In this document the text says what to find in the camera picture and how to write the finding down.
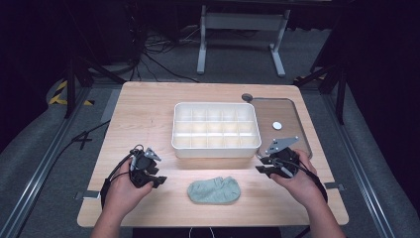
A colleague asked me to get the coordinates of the white divided storage box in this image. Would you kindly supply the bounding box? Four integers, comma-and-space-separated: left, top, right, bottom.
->
170, 101, 263, 160

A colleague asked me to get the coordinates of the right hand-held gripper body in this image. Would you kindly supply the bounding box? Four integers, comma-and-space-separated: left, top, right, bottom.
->
264, 135, 302, 179

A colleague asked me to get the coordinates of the aluminium floor rail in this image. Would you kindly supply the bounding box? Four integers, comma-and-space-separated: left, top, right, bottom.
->
0, 86, 124, 238
321, 93, 397, 238

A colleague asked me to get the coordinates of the bundle of black floor cables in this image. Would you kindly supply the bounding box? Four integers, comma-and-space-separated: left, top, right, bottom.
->
127, 6, 201, 84

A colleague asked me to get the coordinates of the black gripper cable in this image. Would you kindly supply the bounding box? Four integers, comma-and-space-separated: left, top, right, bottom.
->
99, 144, 146, 210
271, 158, 329, 203

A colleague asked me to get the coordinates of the clear plastic box lid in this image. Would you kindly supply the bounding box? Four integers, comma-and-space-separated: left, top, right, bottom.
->
250, 96, 313, 160

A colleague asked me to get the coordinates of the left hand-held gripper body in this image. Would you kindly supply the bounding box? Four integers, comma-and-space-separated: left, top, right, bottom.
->
129, 145, 162, 189

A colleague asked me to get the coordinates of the green folded sock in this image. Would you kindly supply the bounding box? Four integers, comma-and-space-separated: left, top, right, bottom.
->
186, 176, 242, 205

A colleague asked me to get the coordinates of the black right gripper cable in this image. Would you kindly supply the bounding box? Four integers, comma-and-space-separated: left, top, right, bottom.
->
271, 158, 329, 203

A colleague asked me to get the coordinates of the metal table edge bracket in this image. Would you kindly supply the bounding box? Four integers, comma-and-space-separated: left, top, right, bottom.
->
324, 181, 347, 192
73, 189, 101, 201

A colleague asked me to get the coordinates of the person's left hand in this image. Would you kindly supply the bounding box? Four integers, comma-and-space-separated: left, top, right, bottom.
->
104, 161, 155, 220

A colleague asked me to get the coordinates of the grey metal frame stand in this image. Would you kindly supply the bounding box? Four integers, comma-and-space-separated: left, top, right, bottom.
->
196, 4, 291, 78

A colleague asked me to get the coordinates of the person's right hand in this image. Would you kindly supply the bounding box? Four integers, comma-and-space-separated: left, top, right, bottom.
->
269, 149, 327, 210

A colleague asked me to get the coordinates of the black tripod stand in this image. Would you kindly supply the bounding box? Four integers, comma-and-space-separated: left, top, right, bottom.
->
292, 49, 348, 126
63, 54, 127, 119

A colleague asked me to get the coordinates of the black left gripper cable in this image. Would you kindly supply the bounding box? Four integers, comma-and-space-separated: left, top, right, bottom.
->
99, 144, 146, 210

